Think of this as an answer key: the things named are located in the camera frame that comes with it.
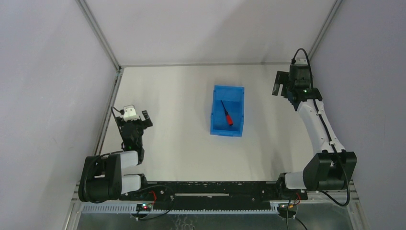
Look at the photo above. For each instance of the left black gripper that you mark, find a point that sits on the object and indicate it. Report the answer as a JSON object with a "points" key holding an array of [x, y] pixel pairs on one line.
{"points": [[136, 122]]}

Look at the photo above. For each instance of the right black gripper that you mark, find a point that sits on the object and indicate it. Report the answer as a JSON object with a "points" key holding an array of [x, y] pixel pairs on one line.
{"points": [[286, 90]]}

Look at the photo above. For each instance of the red black screwdriver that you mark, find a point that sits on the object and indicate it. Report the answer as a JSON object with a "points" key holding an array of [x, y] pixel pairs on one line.
{"points": [[228, 117]]}

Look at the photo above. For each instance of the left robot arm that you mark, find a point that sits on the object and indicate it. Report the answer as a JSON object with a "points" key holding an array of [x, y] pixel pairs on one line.
{"points": [[102, 178]]}

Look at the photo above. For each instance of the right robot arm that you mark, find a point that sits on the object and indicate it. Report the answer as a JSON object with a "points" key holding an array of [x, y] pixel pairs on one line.
{"points": [[332, 166]]}

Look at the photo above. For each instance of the blue plastic bin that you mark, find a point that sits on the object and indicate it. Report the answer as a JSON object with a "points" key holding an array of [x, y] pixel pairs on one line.
{"points": [[234, 101]]}

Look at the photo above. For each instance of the left controller board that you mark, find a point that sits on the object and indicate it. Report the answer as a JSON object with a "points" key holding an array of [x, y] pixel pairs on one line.
{"points": [[144, 207]]}

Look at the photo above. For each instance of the controller board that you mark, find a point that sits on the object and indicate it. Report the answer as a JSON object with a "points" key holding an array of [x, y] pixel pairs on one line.
{"points": [[144, 207], [285, 207]]}

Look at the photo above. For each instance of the right controller board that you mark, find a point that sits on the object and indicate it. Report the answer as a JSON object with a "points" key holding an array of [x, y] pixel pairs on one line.
{"points": [[285, 207]]}

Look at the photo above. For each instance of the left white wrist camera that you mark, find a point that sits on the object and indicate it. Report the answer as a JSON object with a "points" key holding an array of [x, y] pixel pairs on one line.
{"points": [[130, 113]]}

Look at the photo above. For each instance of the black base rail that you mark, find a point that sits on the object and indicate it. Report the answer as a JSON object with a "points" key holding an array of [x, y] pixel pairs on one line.
{"points": [[227, 195]]}

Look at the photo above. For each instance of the white slotted cable duct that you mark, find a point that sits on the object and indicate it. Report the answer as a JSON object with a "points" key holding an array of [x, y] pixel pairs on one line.
{"points": [[122, 208]]}

